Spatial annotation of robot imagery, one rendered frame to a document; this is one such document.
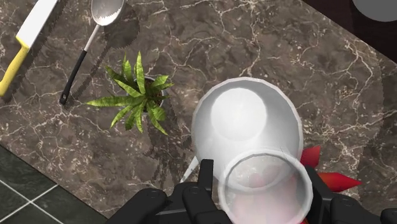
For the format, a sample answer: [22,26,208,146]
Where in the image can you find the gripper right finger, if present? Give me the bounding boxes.
[305,167,397,224]

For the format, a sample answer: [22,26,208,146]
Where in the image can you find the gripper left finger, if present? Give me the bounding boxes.
[105,158,233,224]

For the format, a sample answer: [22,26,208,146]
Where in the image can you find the red spiky object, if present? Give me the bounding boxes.
[299,145,363,224]

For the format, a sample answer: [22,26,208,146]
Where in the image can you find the white flat utensil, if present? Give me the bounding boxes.
[179,156,200,184]

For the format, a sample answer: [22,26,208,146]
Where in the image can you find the clear glass cup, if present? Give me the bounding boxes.
[218,148,314,224]

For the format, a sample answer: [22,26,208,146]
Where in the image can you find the white bowl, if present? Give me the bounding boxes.
[190,76,304,193]

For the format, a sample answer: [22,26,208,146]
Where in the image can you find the green potted plant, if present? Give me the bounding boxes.
[85,51,175,136]

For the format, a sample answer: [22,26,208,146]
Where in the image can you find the silver spoon with black handle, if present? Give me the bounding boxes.
[59,0,125,106]

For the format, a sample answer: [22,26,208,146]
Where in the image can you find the white knife with yellow handle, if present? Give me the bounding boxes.
[0,0,60,97]

